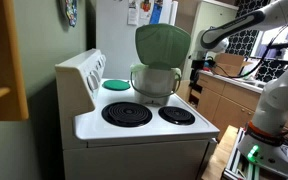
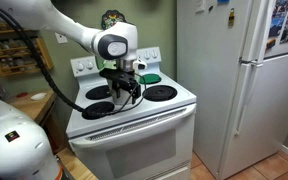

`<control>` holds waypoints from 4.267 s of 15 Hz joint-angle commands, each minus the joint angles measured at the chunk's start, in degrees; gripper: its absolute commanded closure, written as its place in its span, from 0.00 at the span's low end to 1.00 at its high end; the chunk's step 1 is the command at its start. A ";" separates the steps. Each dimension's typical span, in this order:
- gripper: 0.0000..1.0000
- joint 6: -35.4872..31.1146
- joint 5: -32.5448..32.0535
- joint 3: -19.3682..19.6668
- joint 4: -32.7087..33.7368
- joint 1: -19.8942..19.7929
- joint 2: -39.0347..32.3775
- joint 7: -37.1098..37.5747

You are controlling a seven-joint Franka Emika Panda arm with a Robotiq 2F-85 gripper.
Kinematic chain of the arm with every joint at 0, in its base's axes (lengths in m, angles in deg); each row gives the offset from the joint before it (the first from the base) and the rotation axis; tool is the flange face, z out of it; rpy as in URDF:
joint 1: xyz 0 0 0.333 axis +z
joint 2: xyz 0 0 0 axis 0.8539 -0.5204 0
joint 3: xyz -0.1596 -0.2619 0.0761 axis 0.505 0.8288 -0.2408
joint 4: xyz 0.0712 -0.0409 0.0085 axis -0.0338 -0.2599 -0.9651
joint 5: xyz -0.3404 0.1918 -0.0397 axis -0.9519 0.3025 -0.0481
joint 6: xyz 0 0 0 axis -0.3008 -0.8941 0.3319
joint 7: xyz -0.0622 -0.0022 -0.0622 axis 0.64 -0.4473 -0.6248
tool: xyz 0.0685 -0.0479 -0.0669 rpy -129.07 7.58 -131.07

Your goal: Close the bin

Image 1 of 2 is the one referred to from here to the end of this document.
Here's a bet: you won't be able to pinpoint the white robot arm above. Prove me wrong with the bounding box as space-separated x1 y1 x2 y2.
193 0 288 178

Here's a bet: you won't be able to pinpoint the wooden wall cabinet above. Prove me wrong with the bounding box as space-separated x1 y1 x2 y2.
0 0 29 121

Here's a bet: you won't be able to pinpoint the white compost bin body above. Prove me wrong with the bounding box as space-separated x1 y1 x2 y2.
130 64 181 105

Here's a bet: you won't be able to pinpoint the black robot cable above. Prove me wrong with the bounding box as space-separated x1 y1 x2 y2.
212 23 288 80

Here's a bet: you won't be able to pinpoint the white refrigerator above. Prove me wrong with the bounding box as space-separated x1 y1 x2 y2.
96 0 178 79

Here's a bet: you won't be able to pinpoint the large black coil burner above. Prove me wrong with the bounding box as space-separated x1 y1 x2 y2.
101 102 153 127

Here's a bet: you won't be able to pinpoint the wooden base kitchen cabinets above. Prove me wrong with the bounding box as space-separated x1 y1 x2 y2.
190 72 260 140

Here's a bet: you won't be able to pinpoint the open cardboard box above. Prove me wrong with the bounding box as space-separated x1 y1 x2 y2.
214 53 250 76

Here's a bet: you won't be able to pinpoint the blue fridge paper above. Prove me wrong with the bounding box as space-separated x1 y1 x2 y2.
150 0 163 24

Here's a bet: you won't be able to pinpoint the white tall cabinet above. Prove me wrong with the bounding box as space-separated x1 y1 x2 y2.
182 0 240 81

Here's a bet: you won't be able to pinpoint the colourful hanging pot holder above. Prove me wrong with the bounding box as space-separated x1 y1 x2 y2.
64 0 77 27

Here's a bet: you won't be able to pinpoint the white paper note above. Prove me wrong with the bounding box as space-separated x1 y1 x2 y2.
127 0 139 26

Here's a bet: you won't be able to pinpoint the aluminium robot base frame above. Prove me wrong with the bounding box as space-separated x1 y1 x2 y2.
222 127 288 180

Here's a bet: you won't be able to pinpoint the green round silicone mat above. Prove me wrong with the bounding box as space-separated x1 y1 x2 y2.
102 80 130 91

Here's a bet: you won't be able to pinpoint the white electric stove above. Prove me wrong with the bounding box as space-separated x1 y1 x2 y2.
55 49 219 180

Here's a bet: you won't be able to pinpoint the small black coil burner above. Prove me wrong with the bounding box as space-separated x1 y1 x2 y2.
158 106 195 125

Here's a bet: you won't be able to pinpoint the white picture fridge paper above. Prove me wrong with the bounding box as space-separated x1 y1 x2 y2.
140 0 152 19

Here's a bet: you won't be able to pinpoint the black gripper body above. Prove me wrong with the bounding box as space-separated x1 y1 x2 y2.
190 60 215 82

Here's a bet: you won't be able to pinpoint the green bin lid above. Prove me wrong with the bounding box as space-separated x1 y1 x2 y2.
135 24 191 70

